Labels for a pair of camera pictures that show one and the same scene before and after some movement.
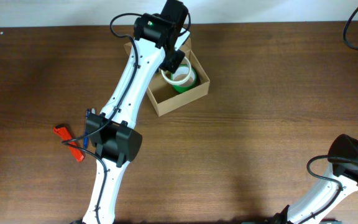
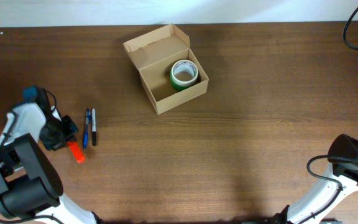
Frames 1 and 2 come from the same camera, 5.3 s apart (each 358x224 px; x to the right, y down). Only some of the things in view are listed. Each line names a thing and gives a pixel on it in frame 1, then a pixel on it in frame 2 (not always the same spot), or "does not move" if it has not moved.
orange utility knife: (63, 132) does not move
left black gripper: (174, 63) → (72, 129)
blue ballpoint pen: (86, 134) does not move
